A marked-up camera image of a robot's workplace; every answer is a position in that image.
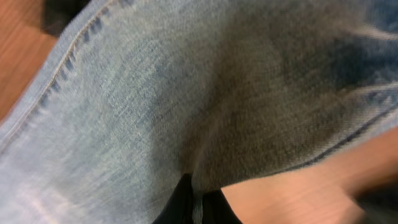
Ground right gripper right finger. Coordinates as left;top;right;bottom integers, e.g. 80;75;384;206
202;189;242;224

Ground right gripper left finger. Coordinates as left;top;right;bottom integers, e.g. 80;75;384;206
153;174;193;224

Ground light blue denim jeans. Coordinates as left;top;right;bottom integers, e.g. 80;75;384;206
1;0;397;223

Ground black garment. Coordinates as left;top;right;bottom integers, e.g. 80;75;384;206
40;0;90;37

